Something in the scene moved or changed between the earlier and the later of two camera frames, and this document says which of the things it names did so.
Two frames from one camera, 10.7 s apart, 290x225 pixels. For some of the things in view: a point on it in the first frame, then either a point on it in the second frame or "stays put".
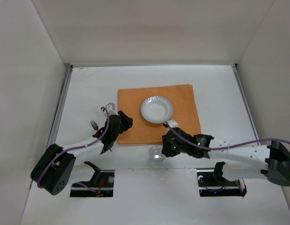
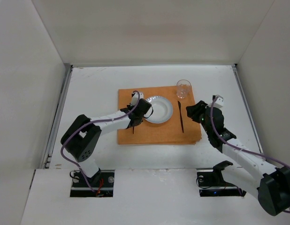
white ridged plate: [156, 109] stays put
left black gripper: [121, 123] -> [135, 120]
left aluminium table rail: [55, 123] stays put
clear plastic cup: [155, 152] -> [183, 88]
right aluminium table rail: [253, 122] stays put
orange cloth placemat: [141, 131] stays put
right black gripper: [170, 143] -> [198, 111]
